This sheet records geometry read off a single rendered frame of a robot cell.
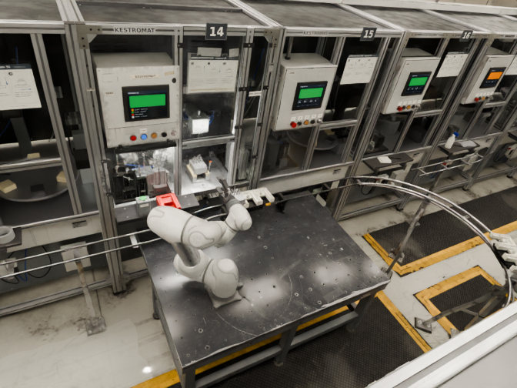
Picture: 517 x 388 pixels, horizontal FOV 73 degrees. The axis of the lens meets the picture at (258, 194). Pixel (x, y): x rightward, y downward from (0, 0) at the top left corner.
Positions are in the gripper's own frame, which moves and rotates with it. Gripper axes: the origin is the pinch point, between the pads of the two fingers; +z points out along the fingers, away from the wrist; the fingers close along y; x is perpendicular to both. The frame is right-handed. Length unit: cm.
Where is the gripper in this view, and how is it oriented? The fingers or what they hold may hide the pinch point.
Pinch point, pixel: (219, 184)
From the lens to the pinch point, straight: 231.5
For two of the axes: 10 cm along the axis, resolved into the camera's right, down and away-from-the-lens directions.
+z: -4.5, -6.1, 6.5
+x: -8.8, 1.9, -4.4
